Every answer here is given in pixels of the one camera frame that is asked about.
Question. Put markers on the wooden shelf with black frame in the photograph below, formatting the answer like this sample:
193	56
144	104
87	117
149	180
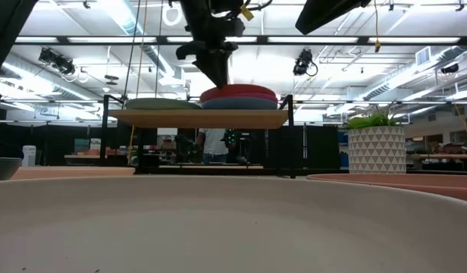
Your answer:
199	119

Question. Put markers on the succulent in white patterned pot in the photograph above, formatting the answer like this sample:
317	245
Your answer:
377	149

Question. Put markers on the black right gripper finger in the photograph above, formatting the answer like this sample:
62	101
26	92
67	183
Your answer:
324	13

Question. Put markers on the green plate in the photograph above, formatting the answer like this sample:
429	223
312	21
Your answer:
161	104

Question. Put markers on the blue plate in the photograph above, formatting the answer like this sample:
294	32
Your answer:
239	104

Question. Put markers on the black overhead rig bar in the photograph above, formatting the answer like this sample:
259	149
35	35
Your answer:
313	39

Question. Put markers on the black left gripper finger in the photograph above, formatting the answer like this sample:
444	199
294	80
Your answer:
217	68

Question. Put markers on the red plate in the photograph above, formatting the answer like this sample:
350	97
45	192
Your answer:
237	90

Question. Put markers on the person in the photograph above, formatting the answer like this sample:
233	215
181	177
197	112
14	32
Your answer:
214	146

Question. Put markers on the black background robot arm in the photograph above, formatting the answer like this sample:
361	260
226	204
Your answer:
230	138

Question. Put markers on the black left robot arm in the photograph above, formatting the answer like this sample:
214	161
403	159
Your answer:
6	38

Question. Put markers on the peach plate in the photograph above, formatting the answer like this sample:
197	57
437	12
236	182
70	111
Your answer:
70	173

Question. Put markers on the terracotta plate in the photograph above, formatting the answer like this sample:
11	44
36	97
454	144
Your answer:
415	186

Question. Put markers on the large beige plate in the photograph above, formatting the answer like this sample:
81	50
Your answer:
233	227

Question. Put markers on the white bin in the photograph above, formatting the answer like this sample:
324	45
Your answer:
29	155

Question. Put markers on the black ceiling camera cluster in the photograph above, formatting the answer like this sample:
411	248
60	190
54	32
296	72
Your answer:
57	60

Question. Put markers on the pink plate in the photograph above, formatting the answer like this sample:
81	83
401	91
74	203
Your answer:
264	97

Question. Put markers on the dark teal plate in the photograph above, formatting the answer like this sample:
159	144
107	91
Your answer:
2	168

